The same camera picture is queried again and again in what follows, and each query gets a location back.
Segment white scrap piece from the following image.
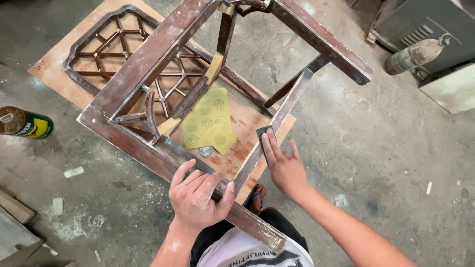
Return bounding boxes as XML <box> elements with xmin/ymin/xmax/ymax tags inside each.
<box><xmin>63</xmin><ymin>166</ymin><xmax>85</xmax><ymax>179</ymax></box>
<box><xmin>52</xmin><ymin>197</ymin><xmax>65</xmax><ymax>217</ymax></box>

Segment small yellow sandpaper sheet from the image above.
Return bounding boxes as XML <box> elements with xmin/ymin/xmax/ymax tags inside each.
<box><xmin>202</xmin><ymin>122</ymin><xmax>239</xmax><ymax>156</ymax></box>

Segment plywood board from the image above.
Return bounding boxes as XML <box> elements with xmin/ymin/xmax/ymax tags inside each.
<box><xmin>28</xmin><ymin>0</ymin><xmax>297</xmax><ymax>205</ymax></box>

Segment white flat panel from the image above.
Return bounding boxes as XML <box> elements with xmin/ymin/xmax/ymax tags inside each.
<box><xmin>419</xmin><ymin>62</ymin><xmax>475</xmax><ymax>115</ymax></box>

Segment grey metal machine housing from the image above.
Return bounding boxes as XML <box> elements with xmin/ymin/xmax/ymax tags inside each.
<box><xmin>365</xmin><ymin>0</ymin><xmax>475</xmax><ymax>80</ymax></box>

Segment dusty brown wooden chair frame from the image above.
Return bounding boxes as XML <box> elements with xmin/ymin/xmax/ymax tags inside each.
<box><xmin>77</xmin><ymin>0</ymin><xmax>375</xmax><ymax>254</ymax></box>

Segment person's right hand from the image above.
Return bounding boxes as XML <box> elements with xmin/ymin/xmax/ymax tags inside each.
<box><xmin>261</xmin><ymin>128</ymin><xmax>312</xmax><ymax>203</ymax></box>

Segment grey slab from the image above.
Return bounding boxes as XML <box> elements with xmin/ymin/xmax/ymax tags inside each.
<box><xmin>0</xmin><ymin>208</ymin><xmax>46</xmax><ymax>267</ymax></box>

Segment pale wood block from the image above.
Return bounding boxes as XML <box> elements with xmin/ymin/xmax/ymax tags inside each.
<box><xmin>0</xmin><ymin>186</ymin><xmax>37</xmax><ymax>224</ymax></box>

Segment person's white printed shirt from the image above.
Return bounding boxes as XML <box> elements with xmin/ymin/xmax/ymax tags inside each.
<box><xmin>195</xmin><ymin>226</ymin><xmax>315</xmax><ymax>267</ymax></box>

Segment person's left hand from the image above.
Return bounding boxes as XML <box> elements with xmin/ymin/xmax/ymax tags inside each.
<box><xmin>169</xmin><ymin>159</ymin><xmax>236</xmax><ymax>233</ymax></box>

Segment dusty plastic bottle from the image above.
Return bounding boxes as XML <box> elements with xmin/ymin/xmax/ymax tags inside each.
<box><xmin>384</xmin><ymin>33</ymin><xmax>453</xmax><ymax>76</ymax></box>

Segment green and yellow can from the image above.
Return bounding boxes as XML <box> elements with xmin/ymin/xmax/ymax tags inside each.
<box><xmin>0</xmin><ymin>106</ymin><xmax>55</xmax><ymax>140</ymax></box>

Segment red flip-flop sandal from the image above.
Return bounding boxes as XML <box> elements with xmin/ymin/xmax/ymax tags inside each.
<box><xmin>245</xmin><ymin>184</ymin><xmax>267</xmax><ymax>216</ymax></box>

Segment dark grey sandpaper piece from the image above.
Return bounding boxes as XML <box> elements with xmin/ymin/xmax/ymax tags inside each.
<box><xmin>256</xmin><ymin>125</ymin><xmax>275</xmax><ymax>166</ymax></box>

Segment large yellow sandpaper sheet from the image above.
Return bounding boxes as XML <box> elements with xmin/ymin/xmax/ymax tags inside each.
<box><xmin>181</xmin><ymin>88</ymin><xmax>233</xmax><ymax>150</ymax></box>

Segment brown lattice chair back panel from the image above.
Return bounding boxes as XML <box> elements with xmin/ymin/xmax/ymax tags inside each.
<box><xmin>62</xmin><ymin>4</ymin><xmax>277</xmax><ymax>120</ymax></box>

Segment person's black shorts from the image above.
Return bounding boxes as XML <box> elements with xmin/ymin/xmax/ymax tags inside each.
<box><xmin>190</xmin><ymin>208</ymin><xmax>309</xmax><ymax>267</ymax></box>

